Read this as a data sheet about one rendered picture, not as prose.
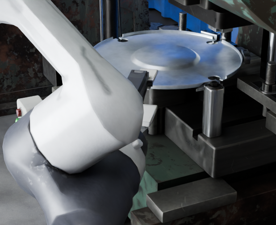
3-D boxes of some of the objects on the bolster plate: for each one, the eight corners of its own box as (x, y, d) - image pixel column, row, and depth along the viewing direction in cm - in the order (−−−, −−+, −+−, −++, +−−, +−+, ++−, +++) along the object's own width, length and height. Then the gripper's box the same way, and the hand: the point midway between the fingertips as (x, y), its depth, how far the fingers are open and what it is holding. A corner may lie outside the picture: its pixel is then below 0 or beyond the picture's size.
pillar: (223, 54, 138) (227, -11, 132) (218, 51, 140) (221, -14, 133) (232, 52, 139) (236, -12, 132) (226, 49, 140) (230, -15, 134)
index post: (208, 138, 110) (211, 86, 106) (199, 131, 113) (202, 80, 109) (223, 135, 111) (226, 84, 107) (213, 127, 114) (216, 77, 110)
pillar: (269, 82, 124) (276, 11, 118) (262, 78, 126) (269, 8, 120) (278, 80, 125) (286, 10, 119) (272, 76, 127) (278, 6, 121)
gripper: (143, 216, 93) (170, 139, 114) (142, 97, 85) (172, 37, 105) (92, 210, 95) (128, 135, 115) (87, 92, 86) (127, 34, 107)
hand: (145, 96), depth 108 cm, fingers open, 6 cm apart
